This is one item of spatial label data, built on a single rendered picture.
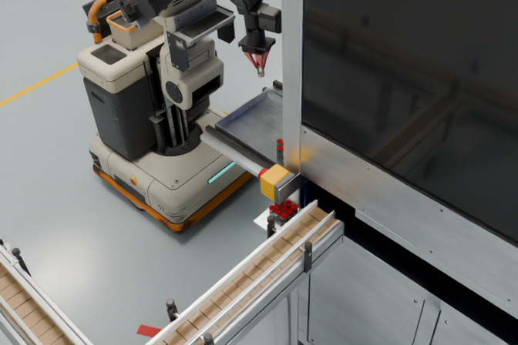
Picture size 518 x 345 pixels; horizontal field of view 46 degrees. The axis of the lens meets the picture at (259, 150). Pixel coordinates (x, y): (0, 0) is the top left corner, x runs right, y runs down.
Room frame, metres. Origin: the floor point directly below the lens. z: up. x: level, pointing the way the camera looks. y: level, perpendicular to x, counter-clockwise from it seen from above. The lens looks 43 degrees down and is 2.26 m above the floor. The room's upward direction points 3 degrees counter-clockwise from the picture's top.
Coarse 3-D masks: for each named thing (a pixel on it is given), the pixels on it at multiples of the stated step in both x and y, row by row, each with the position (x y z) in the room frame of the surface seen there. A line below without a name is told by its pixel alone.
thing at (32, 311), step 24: (0, 264) 1.01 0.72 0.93; (24, 264) 0.99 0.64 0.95; (0, 288) 0.93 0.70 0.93; (24, 288) 0.91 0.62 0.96; (0, 312) 0.91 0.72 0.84; (24, 312) 0.85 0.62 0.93; (48, 312) 0.83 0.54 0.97; (24, 336) 0.79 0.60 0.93; (48, 336) 0.78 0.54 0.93; (72, 336) 0.76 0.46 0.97
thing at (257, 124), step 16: (256, 96) 1.70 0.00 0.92; (272, 96) 1.72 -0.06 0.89; (240, 112) 1.65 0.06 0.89; (256, 112) 1.65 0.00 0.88; (272, 112) 1.65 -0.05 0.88; (224, 128) 1.58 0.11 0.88; (240, 128) 1.57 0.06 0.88; (256, 128) 1.57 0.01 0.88; (272, 128) 1.56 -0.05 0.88; (240, 144) 1.48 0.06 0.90; (256, 144) 1.49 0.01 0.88; (272, 144) 1.48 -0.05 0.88; (272, 160) 1.37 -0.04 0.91
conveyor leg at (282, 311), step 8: (288, 296) 0.98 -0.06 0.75; (280, 304) 0.97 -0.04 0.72; (288, 304) 0.98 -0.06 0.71; (280, 312) 0.97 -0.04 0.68; (288, 312) 0.98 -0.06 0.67; (280, 320) 0.97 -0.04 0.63; (288, 320) 0.98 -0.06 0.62; (280, 328) 0.97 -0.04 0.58; (288, 328) 0.98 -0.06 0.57; (280, 336) 0.97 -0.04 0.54; (288, 336) 0.98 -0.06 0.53; (280, 344) 0.97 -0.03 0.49; (288, 344) 0.98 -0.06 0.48
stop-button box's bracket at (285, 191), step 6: (300, 174) 1.20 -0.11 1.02; (294, 180) 1.19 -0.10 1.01; (300, 180) 1.20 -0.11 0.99; (282, 186) 1.15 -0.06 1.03; (288, 186) 1.17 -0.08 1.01; (294, 186) 1.19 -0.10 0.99; (300, 186) 1.20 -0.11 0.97; (282, 192) 1.15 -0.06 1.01; (288, 192) 1.17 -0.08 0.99; (282, 198) 1.15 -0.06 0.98
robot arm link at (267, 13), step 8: (240, 0) 1.54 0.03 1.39; (240, 8) 1.55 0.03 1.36; (256, 8) 1.56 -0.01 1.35; (264, 8) 1.55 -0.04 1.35; (272, 8) 1.54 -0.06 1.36; (264, 16) 1.53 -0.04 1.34; (272, 16) 1.51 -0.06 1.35; (280, 16) 1.53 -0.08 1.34; (264, 24) 1.53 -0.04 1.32; (272, 24) 1.51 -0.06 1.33; (280, 24) 1.53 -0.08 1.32; (280, 32) 1.52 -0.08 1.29
